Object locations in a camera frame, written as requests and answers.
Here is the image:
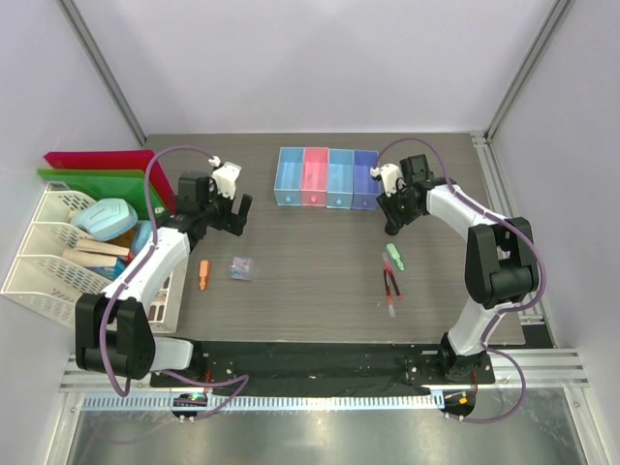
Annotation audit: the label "clear red pen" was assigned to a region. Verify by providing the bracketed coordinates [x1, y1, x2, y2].
[386, 290, 396, 318]

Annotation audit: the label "beige wooden book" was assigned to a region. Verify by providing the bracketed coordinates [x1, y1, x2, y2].
[61, 238, 132, 266]

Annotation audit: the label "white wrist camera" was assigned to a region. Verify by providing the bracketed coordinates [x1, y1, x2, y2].
[208, 156, 241, 201]
[369, 164, 402, 198]

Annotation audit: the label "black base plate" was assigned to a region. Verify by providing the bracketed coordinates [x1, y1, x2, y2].
[145, 341, 495, 397]

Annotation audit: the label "light blue headphone case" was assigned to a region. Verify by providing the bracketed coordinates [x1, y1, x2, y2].
[70, 199, 139, 241]

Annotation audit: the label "pink drawer box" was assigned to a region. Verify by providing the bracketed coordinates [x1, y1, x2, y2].
[301, 147, 329, 206]

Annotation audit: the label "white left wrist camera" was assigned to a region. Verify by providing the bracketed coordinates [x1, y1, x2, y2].
[208, 156, 241, 201]

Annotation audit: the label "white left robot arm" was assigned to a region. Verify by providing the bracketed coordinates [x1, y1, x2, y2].
[75, 162, 252, 387]

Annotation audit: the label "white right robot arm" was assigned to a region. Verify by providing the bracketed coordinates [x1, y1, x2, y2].
[369, 155, 540, 383]

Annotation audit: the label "light blue drawer box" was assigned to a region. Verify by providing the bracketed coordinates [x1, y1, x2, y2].
[326, 148, 354, 209]

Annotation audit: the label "sky blue drawer box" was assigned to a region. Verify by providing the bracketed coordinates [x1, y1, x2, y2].
[273, 147, 304, 206]

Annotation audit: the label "light blue headphones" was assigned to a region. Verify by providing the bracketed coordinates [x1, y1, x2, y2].
[130, 221, 152, 255]

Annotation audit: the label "slotted cable duct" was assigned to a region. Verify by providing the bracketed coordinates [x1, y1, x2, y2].
[81, 390, 445, 413]

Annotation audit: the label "green plastic folder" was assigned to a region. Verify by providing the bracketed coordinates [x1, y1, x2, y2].
[37, 169, 148, 220]

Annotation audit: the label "white mesh file organizer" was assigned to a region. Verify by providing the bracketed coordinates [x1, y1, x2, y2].
[0, 181, 190, 335]

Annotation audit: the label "magenta plastic folder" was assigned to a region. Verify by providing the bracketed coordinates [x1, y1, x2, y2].
[44, 149, 174, 207]

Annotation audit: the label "red black stamp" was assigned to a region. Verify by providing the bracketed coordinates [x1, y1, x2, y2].
[385, 224, 399, 236]

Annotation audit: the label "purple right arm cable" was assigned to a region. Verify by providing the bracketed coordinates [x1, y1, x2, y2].
[375, 138, 548, 423]

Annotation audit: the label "dark red pen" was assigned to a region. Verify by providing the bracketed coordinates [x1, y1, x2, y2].
[383, 269, 391, 292]

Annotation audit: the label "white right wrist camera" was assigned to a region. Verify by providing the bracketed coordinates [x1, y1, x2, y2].
[369, 164, 402, 198]

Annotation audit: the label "purple drawer box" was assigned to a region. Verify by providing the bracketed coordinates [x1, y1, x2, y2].
[352, 150, 381, 210]

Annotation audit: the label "orange highlighter marker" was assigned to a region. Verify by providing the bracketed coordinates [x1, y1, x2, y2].
[199, 260, 210, 291]

